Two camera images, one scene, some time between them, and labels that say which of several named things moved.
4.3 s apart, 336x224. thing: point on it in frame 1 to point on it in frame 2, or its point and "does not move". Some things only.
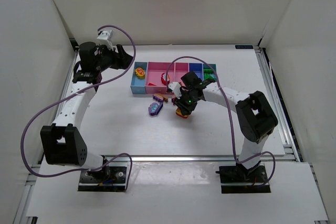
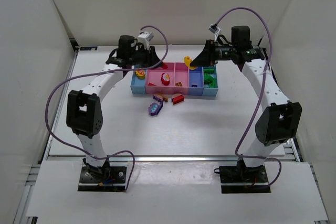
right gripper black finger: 185,110 to 206,57
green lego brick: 208,73 does not move
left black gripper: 115,57 to 151,57
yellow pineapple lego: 140,73 does not move
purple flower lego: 155,108 does not move
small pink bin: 180,69 does not move
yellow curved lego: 179,113 to 187,60
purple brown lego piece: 160,97 does not move
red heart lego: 164,78 does not move
